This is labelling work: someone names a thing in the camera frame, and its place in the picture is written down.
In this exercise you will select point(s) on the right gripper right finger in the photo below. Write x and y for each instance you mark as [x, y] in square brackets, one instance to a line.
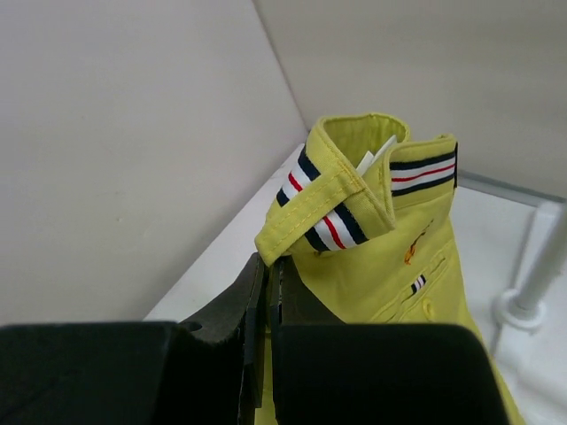
[326, 371]

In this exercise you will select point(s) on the white clothes rack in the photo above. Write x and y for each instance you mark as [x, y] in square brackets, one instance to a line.
[520, 311]

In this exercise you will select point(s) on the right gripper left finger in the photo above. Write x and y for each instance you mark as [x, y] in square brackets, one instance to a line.
[206, 369]

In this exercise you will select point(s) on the yellow trousers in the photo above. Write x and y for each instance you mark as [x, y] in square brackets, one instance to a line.
[365, 217]

